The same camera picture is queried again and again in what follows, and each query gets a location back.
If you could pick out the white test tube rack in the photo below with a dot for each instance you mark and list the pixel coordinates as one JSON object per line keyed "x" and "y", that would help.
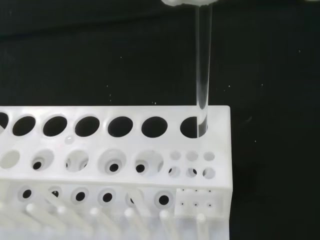
{"x": 100, "y": 180}

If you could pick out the black bench cloth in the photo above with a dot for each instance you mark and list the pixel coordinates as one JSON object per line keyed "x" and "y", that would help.
{"x": 125, "y": 50}

